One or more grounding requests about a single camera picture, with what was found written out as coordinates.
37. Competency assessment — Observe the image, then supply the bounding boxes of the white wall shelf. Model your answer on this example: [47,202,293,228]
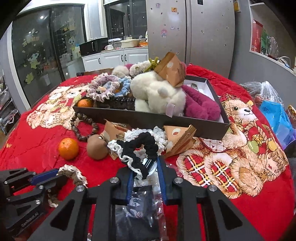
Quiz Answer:
[248,1,295,75]

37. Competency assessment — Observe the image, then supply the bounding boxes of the magenta fluffy plush item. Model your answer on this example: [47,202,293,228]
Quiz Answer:
[181,85,221,121]

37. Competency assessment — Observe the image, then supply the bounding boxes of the olive green bow clip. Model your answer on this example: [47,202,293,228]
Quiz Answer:
[144,57,160,72]

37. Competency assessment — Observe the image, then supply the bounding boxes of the clear plastic bag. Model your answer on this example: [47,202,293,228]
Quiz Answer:
[240,81,284,106]

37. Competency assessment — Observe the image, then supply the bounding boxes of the blue plastic bag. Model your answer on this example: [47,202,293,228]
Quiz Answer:
[259,100,295,149]

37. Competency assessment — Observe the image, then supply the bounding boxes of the white fluffy plush toy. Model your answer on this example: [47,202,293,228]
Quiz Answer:
[130,71,186,117]

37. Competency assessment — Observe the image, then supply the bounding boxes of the white kitchen cabinet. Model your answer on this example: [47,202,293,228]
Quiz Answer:
[82,47,149,71]

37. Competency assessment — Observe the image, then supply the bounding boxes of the white lace scrunchie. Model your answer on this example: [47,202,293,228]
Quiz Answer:
[107,126,168,180]

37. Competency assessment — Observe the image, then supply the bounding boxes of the pink ruffled scrunchie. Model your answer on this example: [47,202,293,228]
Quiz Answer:
[86,73,120,102]

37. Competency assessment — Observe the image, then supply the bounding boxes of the orange mandarin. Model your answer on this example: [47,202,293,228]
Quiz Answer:
[58,138,79,160]
[77,99,94,108]

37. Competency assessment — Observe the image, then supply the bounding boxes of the clear plastic packaged badge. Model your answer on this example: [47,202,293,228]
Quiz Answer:
[115,159,169,240]

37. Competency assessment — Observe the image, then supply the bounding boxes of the beige fluffy plush ball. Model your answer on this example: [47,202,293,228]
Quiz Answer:
[111,60,151,78]

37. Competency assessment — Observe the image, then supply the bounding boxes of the blue ruffled scrunchie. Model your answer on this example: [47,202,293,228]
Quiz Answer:
[103,75,132,97]

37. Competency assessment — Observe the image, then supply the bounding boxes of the orange mandarin in box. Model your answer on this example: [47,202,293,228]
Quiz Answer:
[77,99,94,108]

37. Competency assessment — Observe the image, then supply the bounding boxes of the red teddy bear blanket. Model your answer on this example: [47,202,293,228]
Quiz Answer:
[1,64,295,240]

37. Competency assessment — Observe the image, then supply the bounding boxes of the brown wooden bead bracelet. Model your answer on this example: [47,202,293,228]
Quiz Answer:
[70,112,99,143]

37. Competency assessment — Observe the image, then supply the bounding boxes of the wooden chair back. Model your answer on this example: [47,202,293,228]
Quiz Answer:
[76,68,113,77]

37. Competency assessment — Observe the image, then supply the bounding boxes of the red gift box on shelf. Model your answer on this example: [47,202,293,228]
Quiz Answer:
[251,20,263,53]

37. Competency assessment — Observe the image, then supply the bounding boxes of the beige crochet scrunchie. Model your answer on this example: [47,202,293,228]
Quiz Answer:
[48,164,88,208]

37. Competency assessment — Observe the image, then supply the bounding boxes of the black microwave oven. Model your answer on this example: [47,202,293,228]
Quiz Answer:
[79,38,108,56]

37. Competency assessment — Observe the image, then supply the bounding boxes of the white mug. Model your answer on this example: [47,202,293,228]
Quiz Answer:
[104,44,114,51]

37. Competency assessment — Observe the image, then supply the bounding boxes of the brown capybara plush toy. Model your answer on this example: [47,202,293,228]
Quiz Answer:
[86,134,109,160]

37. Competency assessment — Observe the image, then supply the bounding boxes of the black scrunchie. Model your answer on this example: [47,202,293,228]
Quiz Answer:
[115,132,159,180]

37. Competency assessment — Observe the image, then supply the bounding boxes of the silver double door refrigerator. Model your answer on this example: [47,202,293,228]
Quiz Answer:
[145,0,235,78]

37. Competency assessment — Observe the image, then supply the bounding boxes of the brown triangular paper packet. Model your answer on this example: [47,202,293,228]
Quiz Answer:
[164,125,196,158]

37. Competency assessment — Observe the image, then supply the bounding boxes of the black shallow tray box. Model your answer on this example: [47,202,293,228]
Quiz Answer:
[73,75,230,140]

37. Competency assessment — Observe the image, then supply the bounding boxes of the cream plastic basin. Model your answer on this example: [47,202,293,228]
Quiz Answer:
[121,39,140,49]

